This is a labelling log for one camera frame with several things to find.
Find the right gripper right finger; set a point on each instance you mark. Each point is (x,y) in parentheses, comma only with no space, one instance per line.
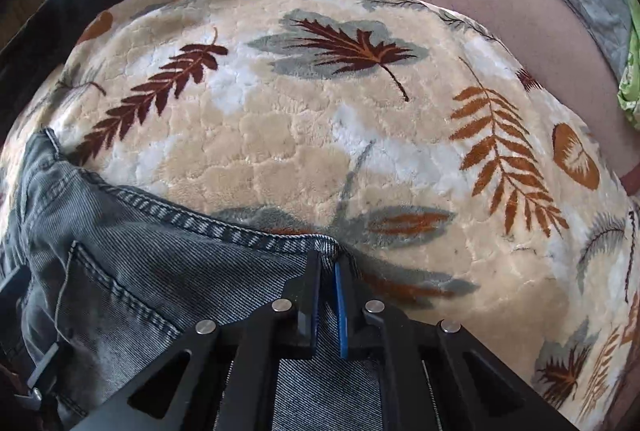
(432,377)

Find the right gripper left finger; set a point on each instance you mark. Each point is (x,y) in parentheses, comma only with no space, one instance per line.
(221,377)

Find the blue denim pants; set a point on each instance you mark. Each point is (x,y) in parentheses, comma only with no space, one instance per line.
(120,274)

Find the cream leaf-pattern plush blanket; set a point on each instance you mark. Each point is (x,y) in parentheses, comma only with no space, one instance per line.
(459,187)

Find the green patterned cloth bag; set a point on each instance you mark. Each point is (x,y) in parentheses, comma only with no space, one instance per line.
(628,95)

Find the pink sofa cushion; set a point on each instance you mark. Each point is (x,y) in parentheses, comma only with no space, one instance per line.
(550,40)

